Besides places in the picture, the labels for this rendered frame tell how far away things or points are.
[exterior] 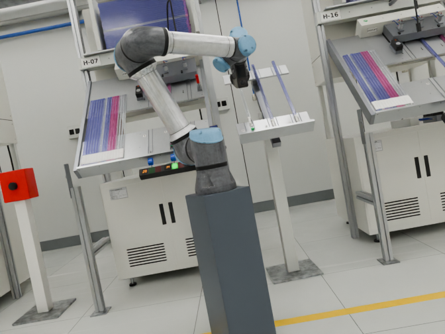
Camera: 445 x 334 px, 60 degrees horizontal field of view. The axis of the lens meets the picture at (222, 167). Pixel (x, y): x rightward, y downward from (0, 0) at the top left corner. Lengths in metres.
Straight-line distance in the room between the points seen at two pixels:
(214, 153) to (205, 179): 0.10
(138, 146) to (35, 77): 2.47
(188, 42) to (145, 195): 1.08
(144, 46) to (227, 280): 0.83
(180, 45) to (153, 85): 0.18
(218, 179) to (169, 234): 0.97
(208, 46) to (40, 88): 3.00
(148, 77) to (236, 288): 0.81
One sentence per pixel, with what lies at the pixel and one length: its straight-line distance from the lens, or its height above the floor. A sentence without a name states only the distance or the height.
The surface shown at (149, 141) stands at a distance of 1.99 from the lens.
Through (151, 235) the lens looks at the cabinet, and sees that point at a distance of 2.28.
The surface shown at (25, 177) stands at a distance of 2.26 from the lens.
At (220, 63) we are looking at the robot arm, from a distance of 1.62.
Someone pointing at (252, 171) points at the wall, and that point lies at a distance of 3.85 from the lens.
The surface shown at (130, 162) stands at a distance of 1.93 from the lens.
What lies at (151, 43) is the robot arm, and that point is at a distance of 1.37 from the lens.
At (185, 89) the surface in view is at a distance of 2.23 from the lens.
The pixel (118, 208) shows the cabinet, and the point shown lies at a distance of 2.29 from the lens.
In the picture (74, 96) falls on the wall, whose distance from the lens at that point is 4.14.
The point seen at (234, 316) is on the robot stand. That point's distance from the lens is 1.42.
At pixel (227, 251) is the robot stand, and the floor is 0.35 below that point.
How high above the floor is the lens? 0.70
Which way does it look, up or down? 3 degrees down
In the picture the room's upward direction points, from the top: 11 degrees counter-clockwise
